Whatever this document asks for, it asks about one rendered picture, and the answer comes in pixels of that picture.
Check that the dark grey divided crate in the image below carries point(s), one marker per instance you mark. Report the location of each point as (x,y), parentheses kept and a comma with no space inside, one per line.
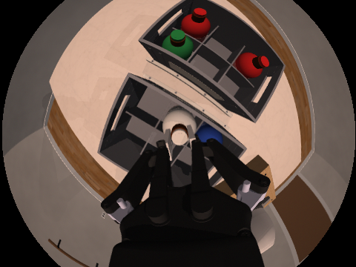
(139,126)
(231,37)

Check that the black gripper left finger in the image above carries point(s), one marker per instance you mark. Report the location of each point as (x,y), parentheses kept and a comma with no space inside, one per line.
(131,190)

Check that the dark red bottle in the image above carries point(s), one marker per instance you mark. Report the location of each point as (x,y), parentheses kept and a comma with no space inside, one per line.
(250,65)
(196,25)

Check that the beige bottle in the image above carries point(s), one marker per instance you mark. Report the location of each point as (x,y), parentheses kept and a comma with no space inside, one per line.
(176,119)

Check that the green bottle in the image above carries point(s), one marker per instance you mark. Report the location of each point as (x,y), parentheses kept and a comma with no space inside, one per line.
(179,44)

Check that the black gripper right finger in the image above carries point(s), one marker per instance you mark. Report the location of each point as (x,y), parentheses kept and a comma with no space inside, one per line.
(249,186)

